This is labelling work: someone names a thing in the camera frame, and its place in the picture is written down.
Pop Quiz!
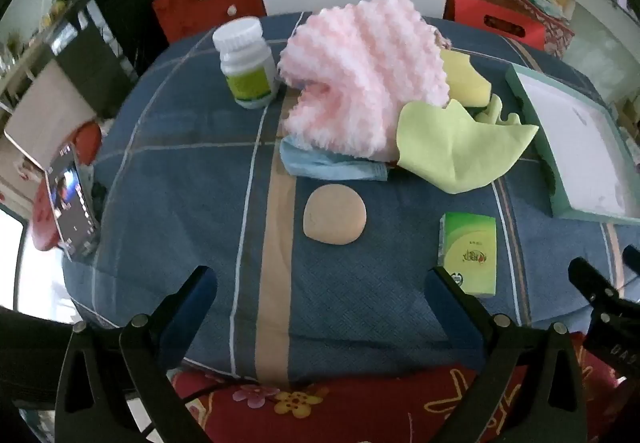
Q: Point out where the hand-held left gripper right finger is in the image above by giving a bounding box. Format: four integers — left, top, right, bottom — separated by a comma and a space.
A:
425, 267, 588, 443

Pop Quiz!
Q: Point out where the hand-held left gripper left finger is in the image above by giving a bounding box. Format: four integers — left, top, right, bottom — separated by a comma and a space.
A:
54, 265, 218, 443

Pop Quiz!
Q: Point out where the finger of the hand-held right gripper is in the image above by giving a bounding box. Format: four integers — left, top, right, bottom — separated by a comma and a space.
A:
621, 244, 640, 276
569, 257, 626, 311

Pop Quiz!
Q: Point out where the green tissue packet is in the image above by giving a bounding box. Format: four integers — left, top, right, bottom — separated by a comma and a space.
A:
437, 212, 498, 298

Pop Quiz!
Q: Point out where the green tray box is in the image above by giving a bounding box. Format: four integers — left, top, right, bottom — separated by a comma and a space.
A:
505, 63, 640, 226

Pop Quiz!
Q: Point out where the beige round powder puff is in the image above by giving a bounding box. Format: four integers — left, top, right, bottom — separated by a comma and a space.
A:
303, 183, 368, 244

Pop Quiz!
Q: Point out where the light green cloth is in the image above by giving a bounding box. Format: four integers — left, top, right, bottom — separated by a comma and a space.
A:
396, 96, 540, 195

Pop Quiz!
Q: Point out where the blue face mask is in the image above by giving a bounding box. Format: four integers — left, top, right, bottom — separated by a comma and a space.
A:
279, 136, 390, 181

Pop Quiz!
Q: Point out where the yellow sponge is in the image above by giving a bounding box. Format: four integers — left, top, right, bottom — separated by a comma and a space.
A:
440, 48, 493, 110

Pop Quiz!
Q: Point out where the white pill bottle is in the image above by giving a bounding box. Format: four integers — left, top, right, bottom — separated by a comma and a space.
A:
212, 17, 281, 110

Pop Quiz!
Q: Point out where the pink fluffy cloth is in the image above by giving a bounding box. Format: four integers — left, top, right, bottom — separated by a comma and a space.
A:
277, 0, 451, 159

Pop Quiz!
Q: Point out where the red floral cloth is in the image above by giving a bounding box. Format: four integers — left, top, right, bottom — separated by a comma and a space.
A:
170, 333, 640, 443

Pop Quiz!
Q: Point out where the smartphone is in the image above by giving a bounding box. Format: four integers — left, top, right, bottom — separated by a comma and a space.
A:
45, 146, 101, 259

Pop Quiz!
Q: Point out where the patterned gift bag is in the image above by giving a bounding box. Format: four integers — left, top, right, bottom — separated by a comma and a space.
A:
510, 0, 576, 59

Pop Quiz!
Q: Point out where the grey cabinet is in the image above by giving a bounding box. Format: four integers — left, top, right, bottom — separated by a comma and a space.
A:
5, 58, 96, 169

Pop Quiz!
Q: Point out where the red cardboard box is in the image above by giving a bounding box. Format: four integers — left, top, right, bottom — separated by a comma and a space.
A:
425, 0, 546, 51

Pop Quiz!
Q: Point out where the white board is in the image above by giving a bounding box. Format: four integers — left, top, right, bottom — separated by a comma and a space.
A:
262, 0, 446, 19

